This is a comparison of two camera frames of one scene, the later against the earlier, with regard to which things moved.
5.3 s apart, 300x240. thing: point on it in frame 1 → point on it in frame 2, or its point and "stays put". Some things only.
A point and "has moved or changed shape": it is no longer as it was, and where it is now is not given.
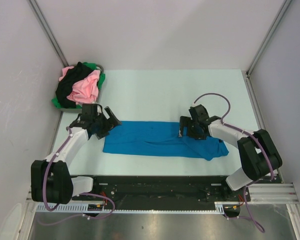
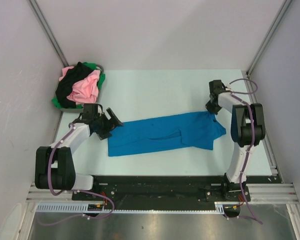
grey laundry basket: x=79 y=110 stays put
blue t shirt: x=160 y=139 has moved or changed shape
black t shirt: x=71 y=75 stays put
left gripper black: x=108 y=126 stays put
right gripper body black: x=194 y=132 → x=213 y=107
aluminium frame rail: x=276 y=193 stays put
